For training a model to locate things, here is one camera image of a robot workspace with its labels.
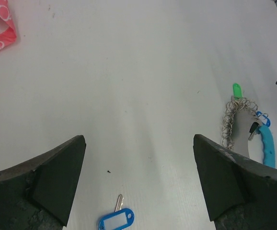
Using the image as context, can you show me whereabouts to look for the blue key tag on table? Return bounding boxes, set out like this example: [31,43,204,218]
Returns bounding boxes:
[97,194,136,230]

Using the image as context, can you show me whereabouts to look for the silver keyring chain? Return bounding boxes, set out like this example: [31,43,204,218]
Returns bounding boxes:
[221,98,259,150]

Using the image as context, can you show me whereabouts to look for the light blue key tag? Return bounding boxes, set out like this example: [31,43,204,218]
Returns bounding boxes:
[259,125,276,168]

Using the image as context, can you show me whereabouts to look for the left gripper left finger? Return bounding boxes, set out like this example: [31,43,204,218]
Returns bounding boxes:
[0,135,86,230]

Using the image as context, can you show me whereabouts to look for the green key tag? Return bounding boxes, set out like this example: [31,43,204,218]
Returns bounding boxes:
[232,83,242,100]

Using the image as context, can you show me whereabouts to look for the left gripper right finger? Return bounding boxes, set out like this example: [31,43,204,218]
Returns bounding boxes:
[193,134,277,230]

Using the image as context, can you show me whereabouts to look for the dark blue key tag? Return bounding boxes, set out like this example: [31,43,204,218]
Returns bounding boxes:
[256,111,271,127]

